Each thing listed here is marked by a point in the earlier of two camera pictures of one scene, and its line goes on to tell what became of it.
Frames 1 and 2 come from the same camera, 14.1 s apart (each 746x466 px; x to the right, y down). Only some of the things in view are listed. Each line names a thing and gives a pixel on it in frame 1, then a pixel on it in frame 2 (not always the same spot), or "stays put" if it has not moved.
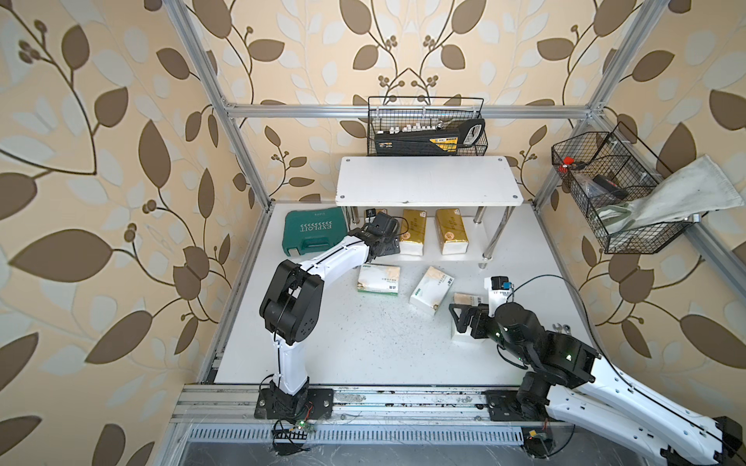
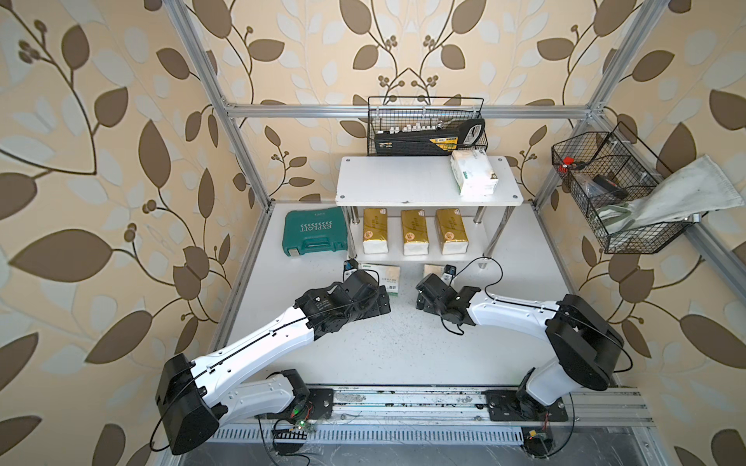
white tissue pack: x=463 y=298 → x=473 y=172
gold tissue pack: x=452 y=231 stays put
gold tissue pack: x=412 y=235 stays put
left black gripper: x=395 y=247 → x=378 y=308
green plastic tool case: x=312 y=231 stays put
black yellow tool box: x=450 y=140 stays put
